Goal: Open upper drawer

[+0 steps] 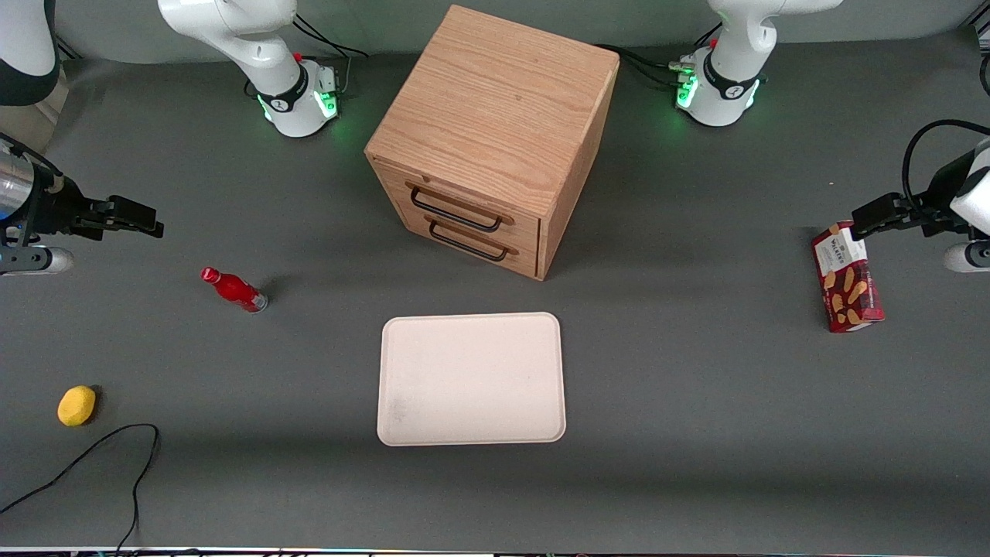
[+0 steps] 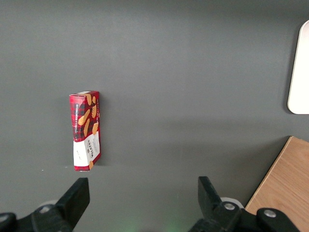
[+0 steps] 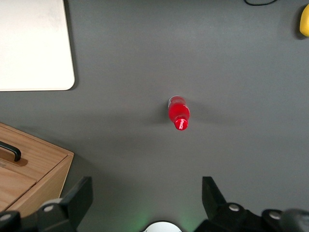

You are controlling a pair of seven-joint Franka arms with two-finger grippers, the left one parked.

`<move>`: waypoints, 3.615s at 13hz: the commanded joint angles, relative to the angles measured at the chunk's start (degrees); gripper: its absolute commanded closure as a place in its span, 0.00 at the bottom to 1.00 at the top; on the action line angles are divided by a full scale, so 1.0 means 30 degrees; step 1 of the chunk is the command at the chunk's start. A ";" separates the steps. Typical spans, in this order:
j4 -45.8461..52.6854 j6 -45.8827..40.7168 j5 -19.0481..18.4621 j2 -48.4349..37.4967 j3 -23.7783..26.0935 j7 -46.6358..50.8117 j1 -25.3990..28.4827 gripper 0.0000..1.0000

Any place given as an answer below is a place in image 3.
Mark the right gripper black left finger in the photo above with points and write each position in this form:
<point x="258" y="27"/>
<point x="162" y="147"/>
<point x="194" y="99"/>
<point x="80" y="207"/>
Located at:
<point x="72" y="207"/>

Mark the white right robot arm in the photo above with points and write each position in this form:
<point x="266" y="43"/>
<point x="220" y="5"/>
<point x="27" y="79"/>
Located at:
<point x="163" y="228"/>

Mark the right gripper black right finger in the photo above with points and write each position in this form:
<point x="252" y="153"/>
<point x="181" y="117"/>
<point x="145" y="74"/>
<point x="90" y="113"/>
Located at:
<point x="217" y="210"/>

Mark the red plastic bottle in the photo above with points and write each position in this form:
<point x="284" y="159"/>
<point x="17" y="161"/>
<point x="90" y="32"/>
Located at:
<point x="178" y="112"/>

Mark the yellow lemon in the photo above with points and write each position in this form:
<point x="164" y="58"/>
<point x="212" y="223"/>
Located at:
<point x="305" y="21"/>

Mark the wooden drawer cabinet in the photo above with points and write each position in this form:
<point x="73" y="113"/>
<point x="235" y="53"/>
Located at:
<point x="48" y="183"/>

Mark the white rectangular tray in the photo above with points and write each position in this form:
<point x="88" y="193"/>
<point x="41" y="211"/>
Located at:
<point x="33" y="43"/>

